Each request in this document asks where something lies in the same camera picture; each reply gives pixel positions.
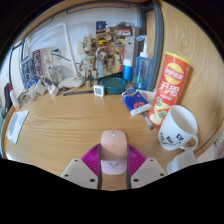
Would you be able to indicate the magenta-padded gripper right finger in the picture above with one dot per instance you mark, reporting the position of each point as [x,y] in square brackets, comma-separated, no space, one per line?
[148,171]

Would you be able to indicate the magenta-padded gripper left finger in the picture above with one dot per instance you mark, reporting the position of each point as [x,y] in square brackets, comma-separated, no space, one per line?
[78,171]

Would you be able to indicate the pink computer mouse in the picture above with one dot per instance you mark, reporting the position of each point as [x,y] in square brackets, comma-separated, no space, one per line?
[113,150]

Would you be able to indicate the plain white cup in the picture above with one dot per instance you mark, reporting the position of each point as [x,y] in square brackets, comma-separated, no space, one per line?
[181,161]

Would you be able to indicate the white mug with doodles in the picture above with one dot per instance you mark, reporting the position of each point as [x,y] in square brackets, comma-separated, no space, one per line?
[176,130]

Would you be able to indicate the dark pen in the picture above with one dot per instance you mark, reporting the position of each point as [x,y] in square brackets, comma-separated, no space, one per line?
[147,120]

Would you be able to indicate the blue tissue packet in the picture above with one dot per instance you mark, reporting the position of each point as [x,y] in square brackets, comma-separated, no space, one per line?
[136,101]

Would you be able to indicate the black ruler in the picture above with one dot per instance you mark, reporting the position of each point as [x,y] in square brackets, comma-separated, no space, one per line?
[78,93]

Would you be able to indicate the small white cube clock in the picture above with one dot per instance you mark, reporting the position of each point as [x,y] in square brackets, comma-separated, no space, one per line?
[98,90]

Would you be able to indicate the orange chips can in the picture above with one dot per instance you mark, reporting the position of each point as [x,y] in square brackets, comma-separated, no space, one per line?
[168,88]

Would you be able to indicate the teal round tin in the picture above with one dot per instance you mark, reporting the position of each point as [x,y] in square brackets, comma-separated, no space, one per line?
[112,85]

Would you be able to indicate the clear glass cup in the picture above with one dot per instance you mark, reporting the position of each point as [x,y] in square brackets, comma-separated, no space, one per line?
[56,74]

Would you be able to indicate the white blue-capped tube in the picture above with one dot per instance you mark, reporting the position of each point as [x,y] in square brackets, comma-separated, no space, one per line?
[127,71]

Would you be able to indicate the white wall socket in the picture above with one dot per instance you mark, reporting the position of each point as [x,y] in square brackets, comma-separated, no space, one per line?
[47,57]

